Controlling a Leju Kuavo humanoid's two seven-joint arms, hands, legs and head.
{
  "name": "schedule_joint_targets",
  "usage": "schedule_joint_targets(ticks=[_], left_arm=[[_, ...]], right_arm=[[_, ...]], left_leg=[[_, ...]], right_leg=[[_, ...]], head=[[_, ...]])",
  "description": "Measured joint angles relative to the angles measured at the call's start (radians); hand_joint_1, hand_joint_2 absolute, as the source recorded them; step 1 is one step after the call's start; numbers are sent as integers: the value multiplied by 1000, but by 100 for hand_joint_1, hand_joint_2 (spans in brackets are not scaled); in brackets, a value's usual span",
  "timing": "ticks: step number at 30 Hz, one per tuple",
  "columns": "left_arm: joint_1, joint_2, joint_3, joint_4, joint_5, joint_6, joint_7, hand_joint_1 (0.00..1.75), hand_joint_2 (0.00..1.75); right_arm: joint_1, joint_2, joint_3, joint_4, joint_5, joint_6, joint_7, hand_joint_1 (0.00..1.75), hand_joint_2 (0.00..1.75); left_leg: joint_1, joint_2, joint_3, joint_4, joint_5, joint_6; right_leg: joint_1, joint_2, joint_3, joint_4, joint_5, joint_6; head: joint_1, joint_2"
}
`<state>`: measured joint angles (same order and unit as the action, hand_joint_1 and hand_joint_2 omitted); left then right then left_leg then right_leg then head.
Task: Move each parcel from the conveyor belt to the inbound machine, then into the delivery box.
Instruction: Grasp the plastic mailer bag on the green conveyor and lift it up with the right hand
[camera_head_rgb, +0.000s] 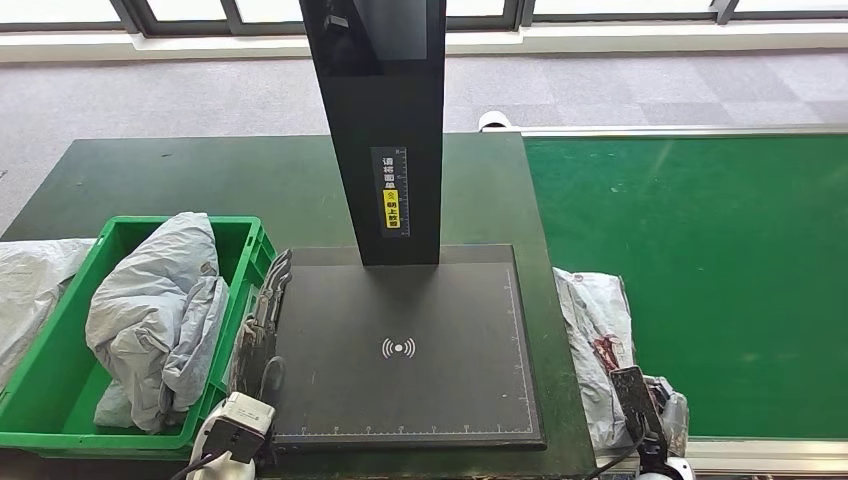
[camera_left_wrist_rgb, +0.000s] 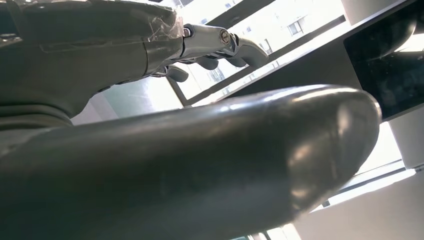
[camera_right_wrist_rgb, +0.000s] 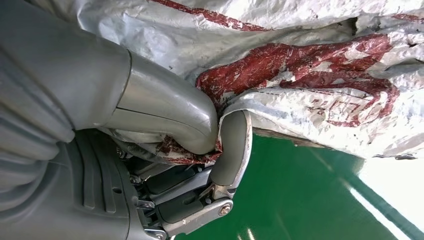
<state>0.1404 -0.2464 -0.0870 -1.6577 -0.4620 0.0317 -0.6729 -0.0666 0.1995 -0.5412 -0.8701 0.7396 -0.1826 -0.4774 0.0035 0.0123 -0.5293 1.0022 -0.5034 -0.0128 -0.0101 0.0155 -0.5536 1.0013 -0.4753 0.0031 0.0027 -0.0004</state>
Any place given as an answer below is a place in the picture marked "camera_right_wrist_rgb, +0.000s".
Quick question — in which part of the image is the green conveyor belt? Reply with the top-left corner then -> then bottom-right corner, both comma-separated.
172,130 -> 424,240

